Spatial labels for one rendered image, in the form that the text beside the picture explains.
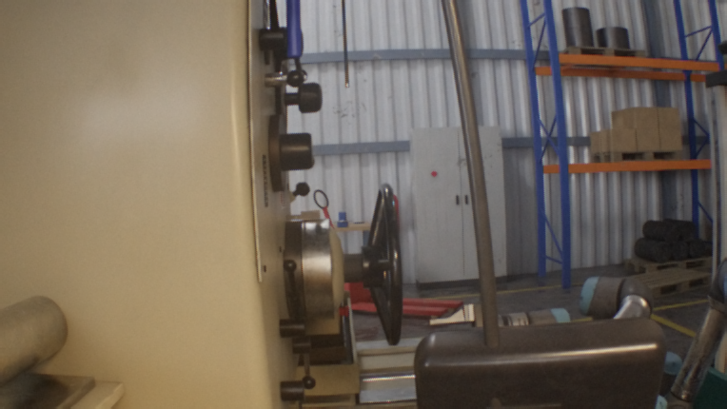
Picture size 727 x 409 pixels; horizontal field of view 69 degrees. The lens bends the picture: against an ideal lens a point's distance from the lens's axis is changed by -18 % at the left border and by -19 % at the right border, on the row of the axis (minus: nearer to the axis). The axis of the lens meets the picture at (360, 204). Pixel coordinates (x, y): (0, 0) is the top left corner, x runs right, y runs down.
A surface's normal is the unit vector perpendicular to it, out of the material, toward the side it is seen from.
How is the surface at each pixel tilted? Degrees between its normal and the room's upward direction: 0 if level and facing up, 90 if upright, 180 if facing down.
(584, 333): 20
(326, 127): 90
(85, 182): 90
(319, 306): 128
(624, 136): 90
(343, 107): 90
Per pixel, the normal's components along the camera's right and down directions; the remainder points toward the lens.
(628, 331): -0.12, -0.92
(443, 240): 0.04, 0.04
